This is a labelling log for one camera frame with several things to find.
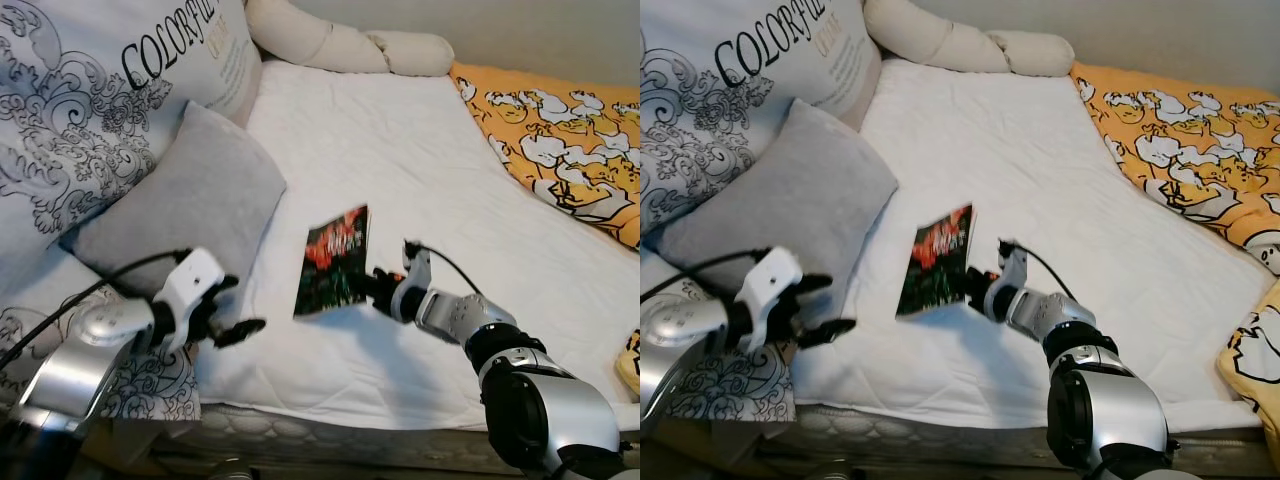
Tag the grey quilted mattress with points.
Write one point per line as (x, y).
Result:
(330, 435)
(950, 435)

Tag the white quilted mattress pad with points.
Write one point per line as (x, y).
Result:
(450, 180)
(1080, 180)

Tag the beige knotted bolster pillow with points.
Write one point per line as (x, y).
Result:
(320, 40)
(940, 35)

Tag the swirl patterned white pillow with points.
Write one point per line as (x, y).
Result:
(80, 100)
(720, 100)

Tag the dark floral book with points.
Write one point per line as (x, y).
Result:
(935, 260)
(330, 260)

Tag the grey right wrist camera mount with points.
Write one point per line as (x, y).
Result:
(418, 270)
(1012, 270)

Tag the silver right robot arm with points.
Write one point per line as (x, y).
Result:
(1110, 410)
(540, 400)

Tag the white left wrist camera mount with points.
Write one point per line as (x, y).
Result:
(770, 280)
(190, 275)

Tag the orange cartoon duck blanket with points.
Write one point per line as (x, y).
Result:
(560, 140)
(1180, 140)

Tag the grey square pillow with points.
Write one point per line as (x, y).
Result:
(800, 190)
(190, 200)

